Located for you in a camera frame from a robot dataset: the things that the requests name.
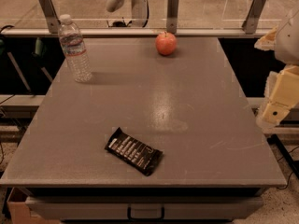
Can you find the right grey metal bracket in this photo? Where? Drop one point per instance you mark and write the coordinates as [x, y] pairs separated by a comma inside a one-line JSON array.
[[250, 24]]

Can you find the black snack bar wrapper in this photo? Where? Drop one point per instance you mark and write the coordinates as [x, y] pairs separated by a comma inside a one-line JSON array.
[[141, 156]]

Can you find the clear plastic water bottle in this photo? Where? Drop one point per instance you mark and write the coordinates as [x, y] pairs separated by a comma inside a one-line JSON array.
[[74, 49]]

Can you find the left grey metal bracket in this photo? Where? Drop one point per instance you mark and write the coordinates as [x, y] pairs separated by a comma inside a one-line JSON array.
[[49, 11]]

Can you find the red apple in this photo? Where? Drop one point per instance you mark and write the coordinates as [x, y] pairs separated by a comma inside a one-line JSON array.
[[165, 43]]

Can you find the grey metal bracket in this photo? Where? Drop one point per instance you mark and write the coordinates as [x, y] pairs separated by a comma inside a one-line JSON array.
[[250, 24], [49, 11], [172, 16]]

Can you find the cardboard box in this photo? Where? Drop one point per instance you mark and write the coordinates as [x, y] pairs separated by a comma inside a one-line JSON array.
[[21, 214]]

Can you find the middle grey metal bracket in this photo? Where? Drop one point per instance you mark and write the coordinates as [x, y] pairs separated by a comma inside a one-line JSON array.
[[172, 16]]

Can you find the grey drawer with black handle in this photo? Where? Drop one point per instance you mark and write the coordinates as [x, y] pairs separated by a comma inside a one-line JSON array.
[[131, 209]]

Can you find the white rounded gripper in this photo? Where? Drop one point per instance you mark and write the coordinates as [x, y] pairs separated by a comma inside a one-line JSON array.
[[288, 42]]

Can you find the grey metal rail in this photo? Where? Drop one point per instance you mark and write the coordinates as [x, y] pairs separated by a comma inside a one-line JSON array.
[[237, 32]]

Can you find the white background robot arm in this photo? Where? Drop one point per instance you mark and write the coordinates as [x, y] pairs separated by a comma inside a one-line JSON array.
[[139, 14]]

